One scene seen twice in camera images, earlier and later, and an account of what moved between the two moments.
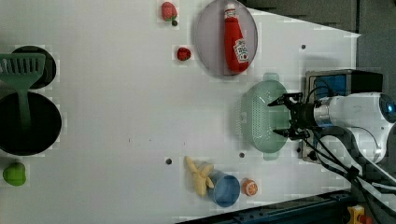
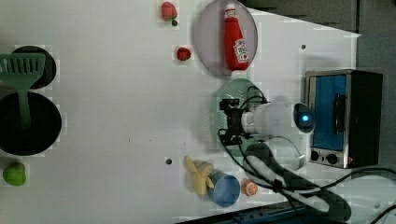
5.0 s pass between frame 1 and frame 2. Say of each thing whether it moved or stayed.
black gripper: moved
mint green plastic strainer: moved
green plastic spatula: stayed
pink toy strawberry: stayed
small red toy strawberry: stayed
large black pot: stayed
